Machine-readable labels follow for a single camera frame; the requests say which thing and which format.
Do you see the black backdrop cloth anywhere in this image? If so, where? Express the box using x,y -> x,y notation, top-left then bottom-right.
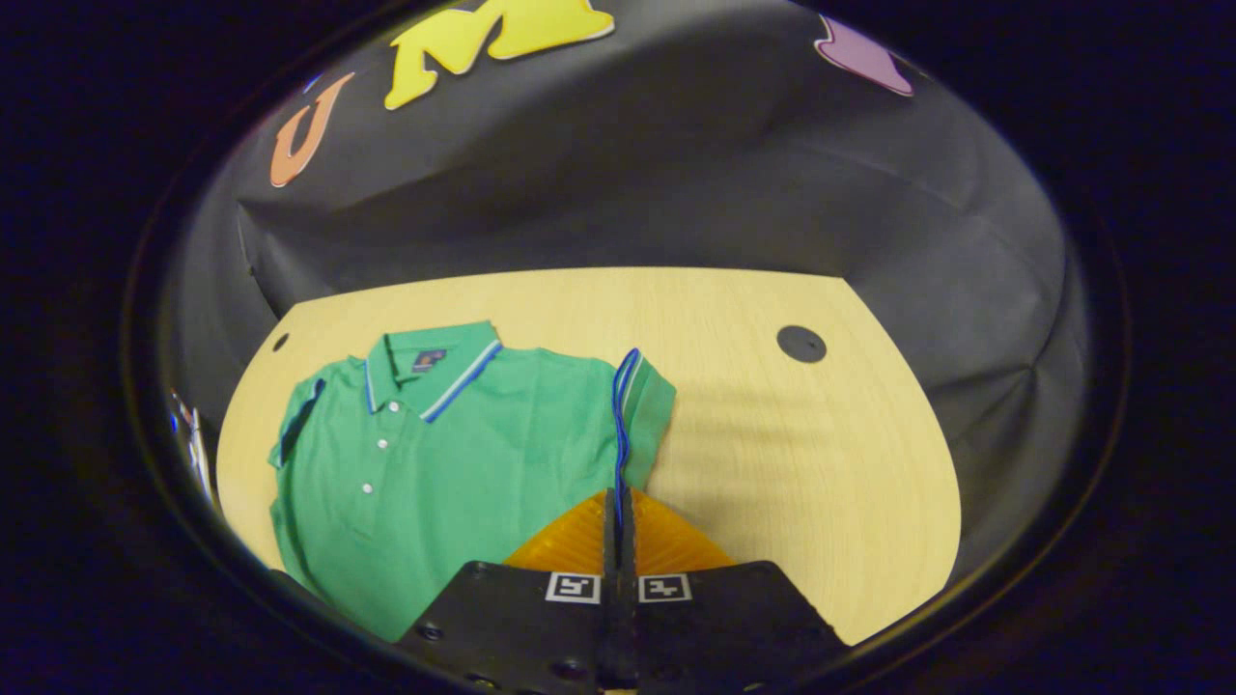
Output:
154,0 -> 1097,585

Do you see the green T-shirt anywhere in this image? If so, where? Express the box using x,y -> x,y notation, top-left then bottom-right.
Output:
267,320 -> 677,644

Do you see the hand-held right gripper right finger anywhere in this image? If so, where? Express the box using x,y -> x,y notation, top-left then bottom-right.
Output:
618,486 -> 853,695

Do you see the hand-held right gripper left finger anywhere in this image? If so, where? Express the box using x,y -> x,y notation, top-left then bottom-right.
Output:
398,486 -> 621,695

